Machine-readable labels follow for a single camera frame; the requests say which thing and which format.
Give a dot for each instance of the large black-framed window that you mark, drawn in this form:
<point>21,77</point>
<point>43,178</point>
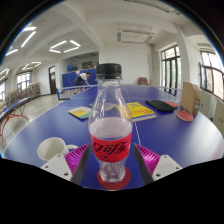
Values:
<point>213,75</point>

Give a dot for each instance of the black-framed glass doors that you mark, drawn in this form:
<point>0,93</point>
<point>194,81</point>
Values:
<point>170,70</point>

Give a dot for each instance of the large yellow book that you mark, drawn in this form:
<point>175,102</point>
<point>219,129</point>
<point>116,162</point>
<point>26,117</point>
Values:
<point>141,110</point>

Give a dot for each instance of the clear red-labelled drink bottle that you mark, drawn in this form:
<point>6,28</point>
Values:
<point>110,140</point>

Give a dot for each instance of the blue red-legged table tennis table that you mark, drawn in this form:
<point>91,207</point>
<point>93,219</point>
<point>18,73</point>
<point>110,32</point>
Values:
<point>13,106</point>

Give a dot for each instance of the colourful shelf unit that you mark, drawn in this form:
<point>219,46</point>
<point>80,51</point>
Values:
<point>23,91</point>

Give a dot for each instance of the dark brown door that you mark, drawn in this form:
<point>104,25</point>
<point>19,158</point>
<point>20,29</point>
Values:
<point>52,80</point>

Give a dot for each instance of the white printed mug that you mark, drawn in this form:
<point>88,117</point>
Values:
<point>51,148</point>

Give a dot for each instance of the brown chair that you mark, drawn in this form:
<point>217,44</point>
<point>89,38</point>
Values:
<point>143,81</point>

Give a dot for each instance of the person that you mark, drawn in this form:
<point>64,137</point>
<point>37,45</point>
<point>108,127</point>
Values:
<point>81,80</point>

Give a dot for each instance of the ceiling light strips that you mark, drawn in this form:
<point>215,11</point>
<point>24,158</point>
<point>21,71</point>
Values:
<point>63,46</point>

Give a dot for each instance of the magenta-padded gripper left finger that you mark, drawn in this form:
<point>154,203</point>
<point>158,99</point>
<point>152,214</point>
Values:
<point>58,165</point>

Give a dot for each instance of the ceiling air conditioner unit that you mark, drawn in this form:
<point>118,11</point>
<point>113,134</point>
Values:
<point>135,36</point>

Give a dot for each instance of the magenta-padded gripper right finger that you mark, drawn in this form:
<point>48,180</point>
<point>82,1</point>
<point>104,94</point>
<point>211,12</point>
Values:
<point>166,165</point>

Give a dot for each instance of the brown cardboard box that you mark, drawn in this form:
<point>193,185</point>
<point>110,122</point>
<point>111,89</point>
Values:
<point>190,98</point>

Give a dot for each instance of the small yellow and blue book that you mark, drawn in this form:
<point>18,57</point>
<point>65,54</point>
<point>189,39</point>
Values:
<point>80,112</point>

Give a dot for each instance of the black paddle case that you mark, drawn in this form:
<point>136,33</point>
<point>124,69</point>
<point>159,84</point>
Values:
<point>160,105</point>

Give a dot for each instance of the blue partition boards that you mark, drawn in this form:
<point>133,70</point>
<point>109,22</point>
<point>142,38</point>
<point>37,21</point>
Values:
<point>70,79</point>

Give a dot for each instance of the white low cabinet row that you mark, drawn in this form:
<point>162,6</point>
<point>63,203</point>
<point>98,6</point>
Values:
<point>215,113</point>

